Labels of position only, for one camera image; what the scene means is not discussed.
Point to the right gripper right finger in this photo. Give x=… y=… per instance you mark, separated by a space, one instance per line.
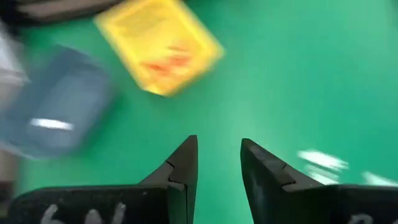
x=311 y=205

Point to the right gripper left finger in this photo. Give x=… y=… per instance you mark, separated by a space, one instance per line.
x=124 y=205

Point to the small white plastic bone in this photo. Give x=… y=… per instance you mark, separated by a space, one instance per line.
x=321 y=177
x=323 y=159

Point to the blue-grey plastic tray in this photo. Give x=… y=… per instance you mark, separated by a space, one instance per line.
x=71 y=93

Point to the small orange plastic bone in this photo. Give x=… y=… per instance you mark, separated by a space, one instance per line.
x=161 y=68

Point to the yellow slotted plastic basket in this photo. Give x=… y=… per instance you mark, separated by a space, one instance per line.
x=149 y=31

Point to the green table mat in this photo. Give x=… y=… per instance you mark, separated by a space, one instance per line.
x=280 y=77

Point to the black aluminium table frame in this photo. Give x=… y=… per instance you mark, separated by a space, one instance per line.
x=18 y=17

